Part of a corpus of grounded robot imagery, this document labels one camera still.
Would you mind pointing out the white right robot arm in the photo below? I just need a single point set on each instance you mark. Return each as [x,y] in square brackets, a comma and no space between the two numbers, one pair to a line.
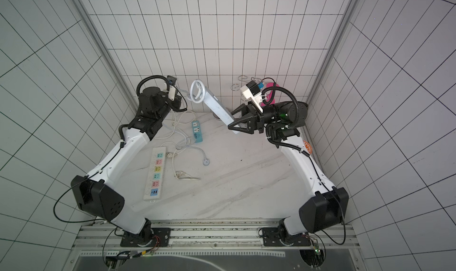
[324,204]

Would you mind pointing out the chrome glass holder stand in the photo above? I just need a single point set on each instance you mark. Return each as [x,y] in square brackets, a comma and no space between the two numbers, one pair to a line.
[238,84]

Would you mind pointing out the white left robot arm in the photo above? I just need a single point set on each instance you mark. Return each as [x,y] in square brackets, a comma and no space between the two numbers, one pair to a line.
[95,194]

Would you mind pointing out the teal power strip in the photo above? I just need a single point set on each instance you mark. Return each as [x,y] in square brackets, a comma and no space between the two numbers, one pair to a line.
[196,129]

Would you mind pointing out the orange patterned ceramic bowl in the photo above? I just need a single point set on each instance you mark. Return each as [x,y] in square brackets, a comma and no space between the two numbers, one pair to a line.
[308,147]

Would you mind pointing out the pink plastic wine glass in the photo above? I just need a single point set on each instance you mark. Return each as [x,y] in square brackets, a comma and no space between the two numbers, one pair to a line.
[270,95]

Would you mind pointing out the white multicolour power strip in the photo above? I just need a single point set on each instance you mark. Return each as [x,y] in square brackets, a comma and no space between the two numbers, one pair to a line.
[154,181]

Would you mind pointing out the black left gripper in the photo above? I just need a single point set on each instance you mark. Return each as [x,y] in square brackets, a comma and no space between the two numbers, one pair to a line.
[177,102]

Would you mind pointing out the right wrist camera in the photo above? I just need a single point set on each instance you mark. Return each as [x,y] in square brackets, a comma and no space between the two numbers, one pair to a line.
[252,92]

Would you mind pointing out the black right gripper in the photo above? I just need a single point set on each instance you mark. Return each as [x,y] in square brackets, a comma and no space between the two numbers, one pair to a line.
[255,119]

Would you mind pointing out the aluminium mounting rail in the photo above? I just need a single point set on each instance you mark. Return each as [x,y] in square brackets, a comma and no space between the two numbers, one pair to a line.
[214,235]

